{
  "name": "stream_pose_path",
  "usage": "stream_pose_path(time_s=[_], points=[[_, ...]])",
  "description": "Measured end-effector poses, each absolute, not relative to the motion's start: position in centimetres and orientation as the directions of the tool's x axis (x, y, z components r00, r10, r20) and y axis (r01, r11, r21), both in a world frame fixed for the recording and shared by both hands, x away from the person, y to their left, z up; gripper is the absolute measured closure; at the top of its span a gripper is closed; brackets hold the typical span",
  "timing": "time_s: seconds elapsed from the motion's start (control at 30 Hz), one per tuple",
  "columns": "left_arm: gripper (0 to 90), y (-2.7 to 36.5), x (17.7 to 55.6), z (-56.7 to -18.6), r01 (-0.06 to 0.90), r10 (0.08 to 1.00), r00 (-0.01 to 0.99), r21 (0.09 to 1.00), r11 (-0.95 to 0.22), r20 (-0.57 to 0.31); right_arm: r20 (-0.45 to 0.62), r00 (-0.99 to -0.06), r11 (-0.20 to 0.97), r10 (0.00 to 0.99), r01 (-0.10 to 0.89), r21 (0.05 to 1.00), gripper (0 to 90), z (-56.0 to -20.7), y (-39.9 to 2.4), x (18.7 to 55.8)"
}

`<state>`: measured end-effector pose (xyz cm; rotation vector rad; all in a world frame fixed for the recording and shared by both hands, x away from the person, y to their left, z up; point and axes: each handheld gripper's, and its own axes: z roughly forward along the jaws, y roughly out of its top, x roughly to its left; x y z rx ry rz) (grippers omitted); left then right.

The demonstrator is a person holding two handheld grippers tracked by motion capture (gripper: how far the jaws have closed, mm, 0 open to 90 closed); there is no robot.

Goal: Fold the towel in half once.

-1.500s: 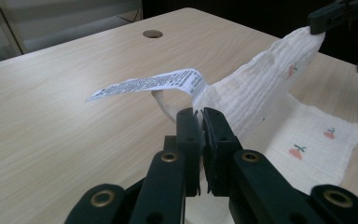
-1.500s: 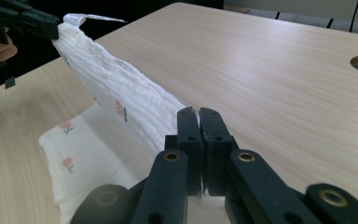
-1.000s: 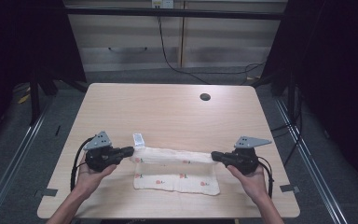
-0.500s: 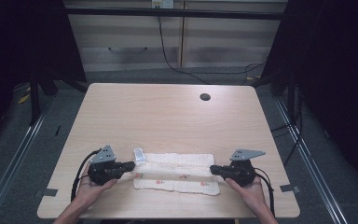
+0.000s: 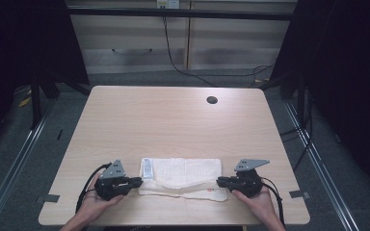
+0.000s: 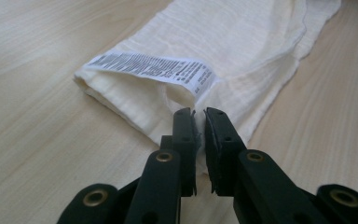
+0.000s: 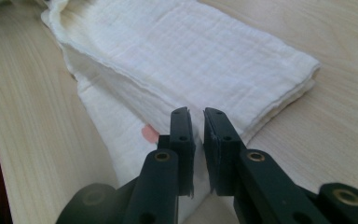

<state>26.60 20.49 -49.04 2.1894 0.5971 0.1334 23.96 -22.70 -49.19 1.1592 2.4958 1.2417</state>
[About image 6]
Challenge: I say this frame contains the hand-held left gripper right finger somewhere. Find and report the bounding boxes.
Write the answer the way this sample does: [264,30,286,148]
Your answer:
[203,106,248,198]

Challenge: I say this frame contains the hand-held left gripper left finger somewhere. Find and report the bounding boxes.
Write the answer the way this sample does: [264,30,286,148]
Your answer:
[159,106,201,198]

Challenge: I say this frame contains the white cloth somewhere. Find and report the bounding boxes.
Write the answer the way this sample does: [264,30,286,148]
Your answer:
[73,0,343,175]

